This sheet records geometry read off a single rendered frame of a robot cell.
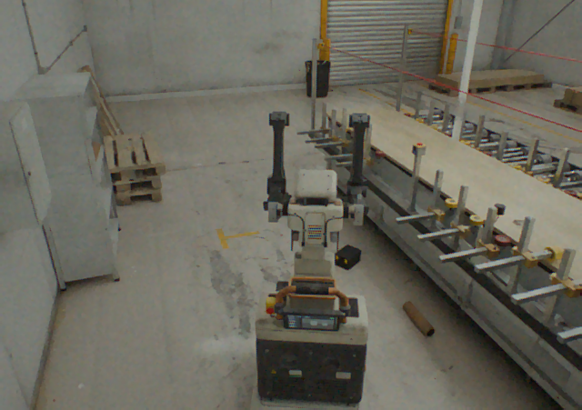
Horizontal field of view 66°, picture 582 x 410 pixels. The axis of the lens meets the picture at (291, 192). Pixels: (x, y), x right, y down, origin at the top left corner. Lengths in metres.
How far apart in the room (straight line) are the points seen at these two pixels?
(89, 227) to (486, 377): 2.99
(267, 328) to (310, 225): 0.54
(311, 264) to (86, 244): 2.02
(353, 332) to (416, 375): 1.04
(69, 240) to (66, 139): 0.81
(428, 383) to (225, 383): 1.26
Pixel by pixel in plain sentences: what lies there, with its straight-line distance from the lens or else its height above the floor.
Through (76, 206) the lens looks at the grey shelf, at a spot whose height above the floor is 0.72.
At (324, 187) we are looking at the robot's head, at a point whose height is 1.32.
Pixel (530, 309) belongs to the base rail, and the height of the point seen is 0.70.
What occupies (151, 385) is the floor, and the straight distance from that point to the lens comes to 3.11.
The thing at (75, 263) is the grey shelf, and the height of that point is 0.24.
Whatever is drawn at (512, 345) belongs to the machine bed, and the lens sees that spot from 3.29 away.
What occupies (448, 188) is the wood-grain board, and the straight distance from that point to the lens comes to 3.39.
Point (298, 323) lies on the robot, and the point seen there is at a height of 0.85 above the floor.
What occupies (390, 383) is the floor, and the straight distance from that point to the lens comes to 3.06.
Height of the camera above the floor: 2.26
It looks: 26 degrees down
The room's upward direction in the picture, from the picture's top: straight up
